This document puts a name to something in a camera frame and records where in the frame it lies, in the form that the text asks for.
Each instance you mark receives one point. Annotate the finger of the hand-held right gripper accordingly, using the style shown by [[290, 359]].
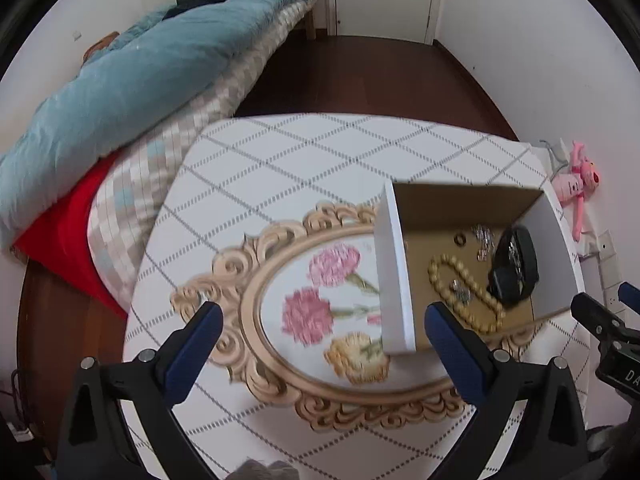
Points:
[[592, 312], [631, 296]]

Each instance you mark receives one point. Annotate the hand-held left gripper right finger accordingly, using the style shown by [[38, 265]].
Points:
[[450, 345]]

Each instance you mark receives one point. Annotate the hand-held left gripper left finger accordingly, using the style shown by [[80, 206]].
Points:
[[192, 340]]

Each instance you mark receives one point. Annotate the white cardboard box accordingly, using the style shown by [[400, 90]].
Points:
[[395, 280]]

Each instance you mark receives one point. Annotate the black smart band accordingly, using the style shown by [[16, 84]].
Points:
[[527, 255]]

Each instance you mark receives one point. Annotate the pink plush toy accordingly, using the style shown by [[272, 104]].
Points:
[[570, 185]]

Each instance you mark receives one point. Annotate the red blanket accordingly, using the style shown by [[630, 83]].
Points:
[[65, 240]]

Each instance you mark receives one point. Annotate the checkered bed quilt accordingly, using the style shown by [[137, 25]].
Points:
[[150, 175]]

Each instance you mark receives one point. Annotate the white extension socket block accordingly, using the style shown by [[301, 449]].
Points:
[[20, 432]]

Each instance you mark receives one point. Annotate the patterned white tablecloth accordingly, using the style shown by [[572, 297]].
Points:
[[280, 160]]

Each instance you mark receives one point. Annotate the light blue blanket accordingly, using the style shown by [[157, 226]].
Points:
[[125, 95]]

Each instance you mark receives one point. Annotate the brown object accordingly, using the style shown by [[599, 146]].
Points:
[[100, 42]]

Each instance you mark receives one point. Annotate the wooden bed leg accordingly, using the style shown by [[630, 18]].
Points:
[[311, 22]]

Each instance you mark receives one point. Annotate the white wall power strip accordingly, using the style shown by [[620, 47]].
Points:
[[607, 245]]

